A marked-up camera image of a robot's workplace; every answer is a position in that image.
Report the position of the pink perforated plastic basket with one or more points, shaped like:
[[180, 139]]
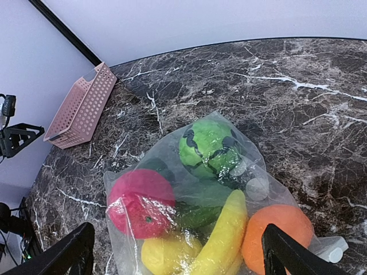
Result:
[[78, 115]]

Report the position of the green fake watermelon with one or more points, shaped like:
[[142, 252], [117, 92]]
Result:
[[209, 149]]

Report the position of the clear zip top bag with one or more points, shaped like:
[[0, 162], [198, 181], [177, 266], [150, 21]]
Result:
[[199, 201]]

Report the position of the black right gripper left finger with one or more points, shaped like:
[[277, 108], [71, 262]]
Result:
[[73, 254]]

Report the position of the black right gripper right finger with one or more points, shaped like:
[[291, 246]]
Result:
[[283, 254]]

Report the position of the yellow fake lemon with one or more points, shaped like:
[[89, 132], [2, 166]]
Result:
[[170, 254]]

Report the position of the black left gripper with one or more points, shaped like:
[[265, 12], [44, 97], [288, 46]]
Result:
[[16, 137]]

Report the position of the black frame post left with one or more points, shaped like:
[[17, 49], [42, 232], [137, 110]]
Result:
[[66, 32]]

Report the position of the yellow fake banana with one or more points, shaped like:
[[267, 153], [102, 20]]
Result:
[[225, 240]]

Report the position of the pink fake fruit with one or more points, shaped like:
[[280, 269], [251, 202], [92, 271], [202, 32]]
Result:
[[141, 204]]

